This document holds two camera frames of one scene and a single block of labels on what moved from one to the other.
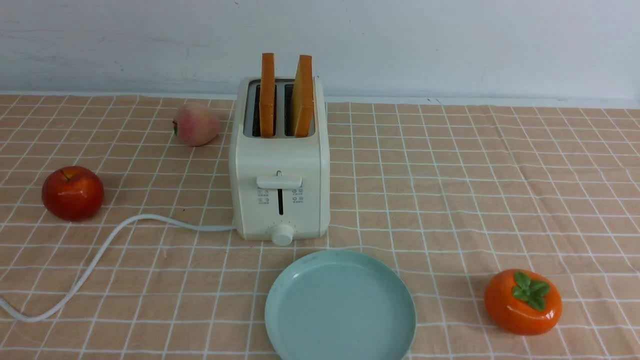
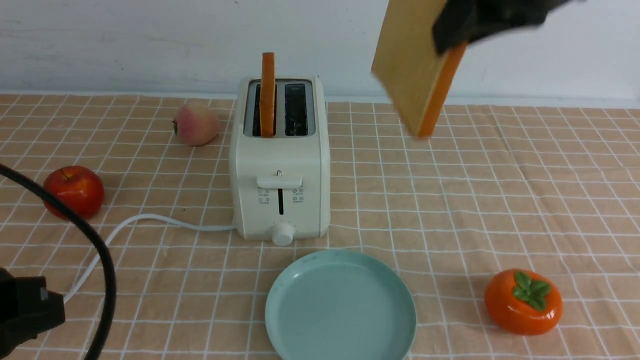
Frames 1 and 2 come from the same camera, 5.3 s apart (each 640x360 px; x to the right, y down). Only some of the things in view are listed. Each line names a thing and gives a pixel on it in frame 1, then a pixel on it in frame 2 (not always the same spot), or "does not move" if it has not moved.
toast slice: x=302 y=97 to x=416 y=78
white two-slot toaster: x=280 y=186 does not move
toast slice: x=267 y=94 does not move
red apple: x=73 y=193 does not move
